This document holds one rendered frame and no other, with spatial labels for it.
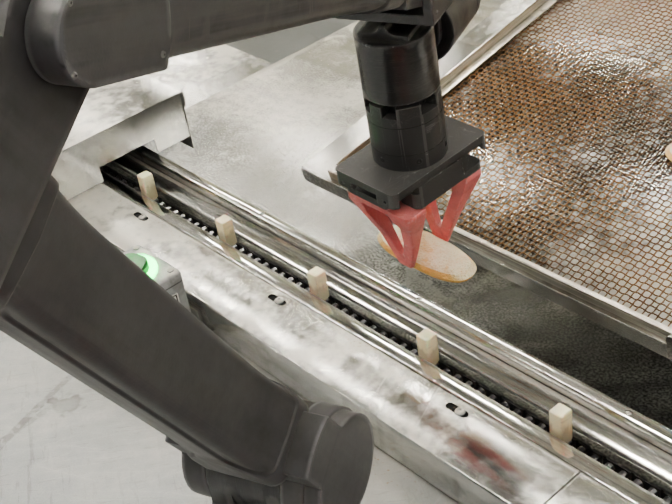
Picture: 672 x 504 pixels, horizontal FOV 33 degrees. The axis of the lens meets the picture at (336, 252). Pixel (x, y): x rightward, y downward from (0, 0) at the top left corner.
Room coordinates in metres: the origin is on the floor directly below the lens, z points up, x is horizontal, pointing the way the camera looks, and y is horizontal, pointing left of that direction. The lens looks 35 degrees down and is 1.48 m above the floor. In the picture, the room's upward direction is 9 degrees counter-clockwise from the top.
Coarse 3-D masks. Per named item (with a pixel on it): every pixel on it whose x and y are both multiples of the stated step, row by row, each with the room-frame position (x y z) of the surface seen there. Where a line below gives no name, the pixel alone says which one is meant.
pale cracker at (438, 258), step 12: (396, 228) 0.78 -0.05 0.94; (384, 240) 0.77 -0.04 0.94; (432, 240) 0.75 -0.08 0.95; (444, 240) 0.76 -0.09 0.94; (420, 252) 0.74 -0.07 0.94; (432, 252) 0.74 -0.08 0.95; (444, 252) 0.73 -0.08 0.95; (456, 252) 0.73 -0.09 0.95; (420, 264) 0.73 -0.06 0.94; (432, 264) 0.73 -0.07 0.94; (444, 264) 0.72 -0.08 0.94; (456, 264) 0.72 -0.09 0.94; (468, 264) 0.72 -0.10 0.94; (432, 276) 0.72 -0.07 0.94; (444, 276) 0.71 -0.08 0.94; (456, 276) 0.71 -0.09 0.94; (468, 276) 0.71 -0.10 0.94
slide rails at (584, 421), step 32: (128, 160) 1.14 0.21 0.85; (128, 192) 1.07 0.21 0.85; (192, 192) 1.05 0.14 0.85; (192, 224) 0.98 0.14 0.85; (288, 256) 0.90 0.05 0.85; (288, 288) 0.85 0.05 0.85; (352, 288) 0.83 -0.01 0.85; (352, 320) 0.79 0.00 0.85; (384, 320) 0.79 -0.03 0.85; (416, 320) 0.77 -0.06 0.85; (448, 352) 0.73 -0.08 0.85; (480, 352) 0.72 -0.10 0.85; (448, 384) 0.69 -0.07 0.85; (512, 384) 0.67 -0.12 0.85; (512, 416) 0.64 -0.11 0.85; (576, 416) 0.63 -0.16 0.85; (608, 448) 0.59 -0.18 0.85; (640, 448) 0.59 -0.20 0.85; (608, 480) 0.56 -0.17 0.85
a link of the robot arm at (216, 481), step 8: (304, 400) 0.55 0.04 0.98; (208, 472) 0.52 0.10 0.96; (216, 472) 0.52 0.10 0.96; (208, 480) 0.52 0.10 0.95; (216, 480) 0.52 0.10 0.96; (224, 480) 0.52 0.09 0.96; (232, 480) 0.51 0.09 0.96; (240, 480) 0.51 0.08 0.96; (248, 480) 0.51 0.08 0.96; (216, 488) 0.52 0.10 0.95; (224, 488) 0.52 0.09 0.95; (232, 488) 0.51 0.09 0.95; (240, 488) 0.51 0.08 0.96; (248, 488) 0.51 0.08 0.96; (256, 488) 0.50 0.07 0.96; (264, 488) 0.50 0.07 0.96; (272, 488) 0.50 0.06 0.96; (216, 496) 0.52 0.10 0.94; (224, 496) 0.52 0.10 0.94; (232, 496) 0.51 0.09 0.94; (240, 496) 0.51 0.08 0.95; (248, 496) 0.51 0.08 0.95; (256, 496) 0.50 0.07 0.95; (264, 496) 0.50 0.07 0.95; (272, 496) 0.50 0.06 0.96
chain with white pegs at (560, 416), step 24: (144, 192) 1.06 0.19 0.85; (192, 216) 1.01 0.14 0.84; (264, 264) 0.91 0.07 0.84; (312, 288) 0.84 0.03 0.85; (432, 336) 0.73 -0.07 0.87; (432, 360) 0.72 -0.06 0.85; (480, 384) 0.69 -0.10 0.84; (552, 408) 0.62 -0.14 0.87; (552, 432) 0.62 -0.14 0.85; (600, 456) 0.59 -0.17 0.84
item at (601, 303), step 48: (480, 48) 1.10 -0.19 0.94; (528, 48) 1.09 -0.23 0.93; (576, 48) 1.06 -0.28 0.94; (624, 48) 1.04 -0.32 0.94; (576, 96) 0.98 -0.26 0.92; (528, 144) 0.93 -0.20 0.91; (576, 144) 0.91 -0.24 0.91; (480, 192) 0.88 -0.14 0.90; (480, 240) 0.82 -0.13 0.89; (576, 240) 0.79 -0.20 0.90; (576, 288) 0.72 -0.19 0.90
